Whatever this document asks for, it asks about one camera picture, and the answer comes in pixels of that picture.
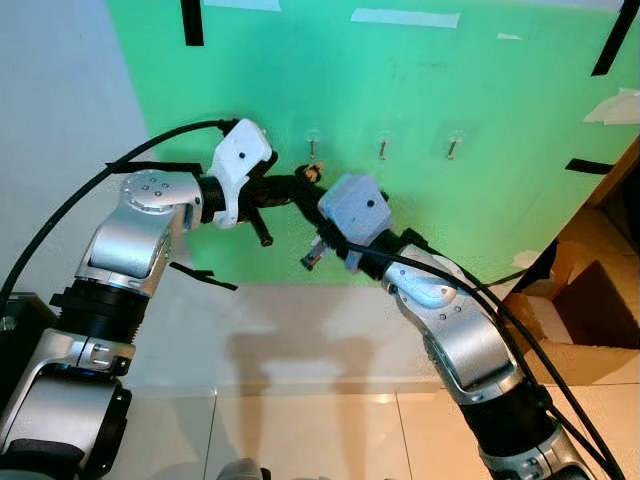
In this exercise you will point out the white paper piece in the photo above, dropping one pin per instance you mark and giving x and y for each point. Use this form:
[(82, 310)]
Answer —
[(620, 108)]

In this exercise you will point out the small white tape piece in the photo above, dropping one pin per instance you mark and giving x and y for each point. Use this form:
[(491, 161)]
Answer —
[(509, 37)]

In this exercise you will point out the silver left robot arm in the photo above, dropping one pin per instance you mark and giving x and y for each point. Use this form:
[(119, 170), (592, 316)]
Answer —
[(135, 245)]

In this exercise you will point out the brown wooden door frame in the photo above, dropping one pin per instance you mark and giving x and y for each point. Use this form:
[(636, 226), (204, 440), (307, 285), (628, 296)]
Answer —
[(622, 175)]

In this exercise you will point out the clear adhesive wall hook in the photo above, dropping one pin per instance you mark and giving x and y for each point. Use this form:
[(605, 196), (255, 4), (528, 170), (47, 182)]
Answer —
[(453, 148), (312, 146), (382, 148)]

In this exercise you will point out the white tape strip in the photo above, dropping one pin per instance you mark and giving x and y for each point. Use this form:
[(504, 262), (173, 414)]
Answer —
[(405, 18)]

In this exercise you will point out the black tape strip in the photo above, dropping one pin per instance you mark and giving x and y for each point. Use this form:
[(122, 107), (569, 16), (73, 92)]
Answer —
[(205, 277), (150, 166), (615, 38), (192, 22), (588, 166)]

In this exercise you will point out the green wall sheet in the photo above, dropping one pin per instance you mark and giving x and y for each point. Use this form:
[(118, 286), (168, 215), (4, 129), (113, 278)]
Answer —
[(450, 220)]

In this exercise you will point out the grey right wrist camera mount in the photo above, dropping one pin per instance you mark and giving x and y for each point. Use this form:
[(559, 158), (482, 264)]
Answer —
[(355, 210)]

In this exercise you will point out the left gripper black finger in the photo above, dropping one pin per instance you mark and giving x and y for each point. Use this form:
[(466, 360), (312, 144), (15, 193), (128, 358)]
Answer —
[(295, 181), (298, 195)]

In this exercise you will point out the grey robot foot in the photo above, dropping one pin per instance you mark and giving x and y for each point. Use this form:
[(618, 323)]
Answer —
[(240, 470)]

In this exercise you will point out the brown cardboard box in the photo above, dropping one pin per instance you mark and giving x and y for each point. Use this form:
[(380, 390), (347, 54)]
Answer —
[(590, 360)]

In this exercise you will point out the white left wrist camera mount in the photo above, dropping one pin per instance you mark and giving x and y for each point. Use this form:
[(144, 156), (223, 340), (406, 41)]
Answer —
[(240, 155)]

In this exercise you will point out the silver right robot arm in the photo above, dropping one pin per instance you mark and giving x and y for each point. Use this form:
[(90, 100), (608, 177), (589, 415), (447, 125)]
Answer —
[(470, 345)]

